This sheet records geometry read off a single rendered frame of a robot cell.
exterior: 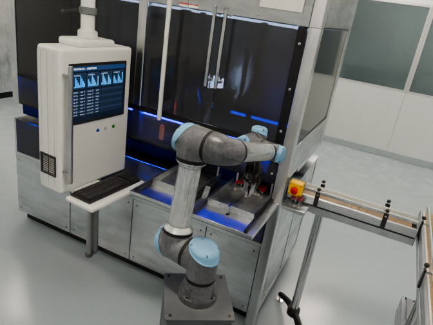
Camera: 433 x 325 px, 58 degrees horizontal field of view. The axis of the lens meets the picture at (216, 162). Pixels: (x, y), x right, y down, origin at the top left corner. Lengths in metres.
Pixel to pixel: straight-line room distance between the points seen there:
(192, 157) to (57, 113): 0.90
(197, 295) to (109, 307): 1.25
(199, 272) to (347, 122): 5.48
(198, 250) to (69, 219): 1.85
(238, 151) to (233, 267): 1.26
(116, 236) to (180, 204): 1.49
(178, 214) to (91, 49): 1.03
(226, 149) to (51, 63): 1.05
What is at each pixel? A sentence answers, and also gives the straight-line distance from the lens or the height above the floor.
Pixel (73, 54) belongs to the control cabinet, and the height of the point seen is 1.52.
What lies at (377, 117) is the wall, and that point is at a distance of 6.65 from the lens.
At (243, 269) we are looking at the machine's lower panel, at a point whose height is 0.39.
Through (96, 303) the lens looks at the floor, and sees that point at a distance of 2.74.
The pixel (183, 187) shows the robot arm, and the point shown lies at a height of 1.21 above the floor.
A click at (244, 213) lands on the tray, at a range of 1.98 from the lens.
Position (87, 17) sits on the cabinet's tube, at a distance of 2.18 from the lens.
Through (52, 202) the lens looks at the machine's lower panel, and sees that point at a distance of 3.23.
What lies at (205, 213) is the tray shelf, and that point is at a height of 0.88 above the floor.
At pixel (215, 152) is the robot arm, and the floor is 1.38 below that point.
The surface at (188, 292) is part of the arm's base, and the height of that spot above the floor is 0.84.
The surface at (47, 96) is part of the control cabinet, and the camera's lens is 2.11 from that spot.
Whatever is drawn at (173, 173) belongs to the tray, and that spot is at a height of 0.88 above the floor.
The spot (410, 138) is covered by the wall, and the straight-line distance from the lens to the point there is 6.70.
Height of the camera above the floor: 1.84
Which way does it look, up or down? 22 degrees down
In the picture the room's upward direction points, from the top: 9 degrees clockwise
